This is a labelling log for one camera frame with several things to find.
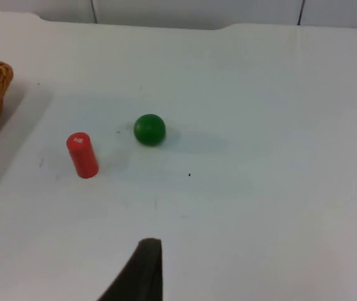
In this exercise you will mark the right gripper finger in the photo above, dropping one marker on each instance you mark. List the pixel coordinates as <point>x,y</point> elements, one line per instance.
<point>143,276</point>

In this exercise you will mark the red cylinder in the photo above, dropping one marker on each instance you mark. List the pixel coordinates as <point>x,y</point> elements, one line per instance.
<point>82,156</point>

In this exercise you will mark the green ball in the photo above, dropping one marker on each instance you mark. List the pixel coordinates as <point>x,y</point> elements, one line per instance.
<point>149,129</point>

